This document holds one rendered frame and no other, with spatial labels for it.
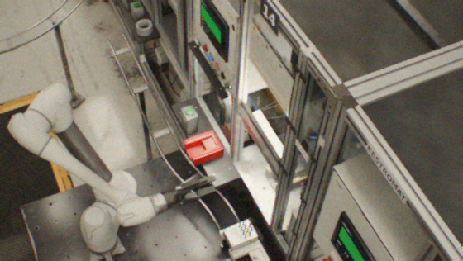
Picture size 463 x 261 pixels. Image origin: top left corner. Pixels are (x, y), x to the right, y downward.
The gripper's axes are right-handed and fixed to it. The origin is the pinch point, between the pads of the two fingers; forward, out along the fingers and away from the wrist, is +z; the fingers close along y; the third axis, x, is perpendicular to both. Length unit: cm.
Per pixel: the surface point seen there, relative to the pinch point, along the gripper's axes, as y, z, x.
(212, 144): -17.3, 15.6, 29.7
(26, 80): -112, -62, 206
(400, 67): 90, 46, -38
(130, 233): -44, -36, 15
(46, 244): -44, -77, 25
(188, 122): -12.0, 8.6, 43.1
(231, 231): -19.7, 4.2, -15.5
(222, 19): 61, 20, 31
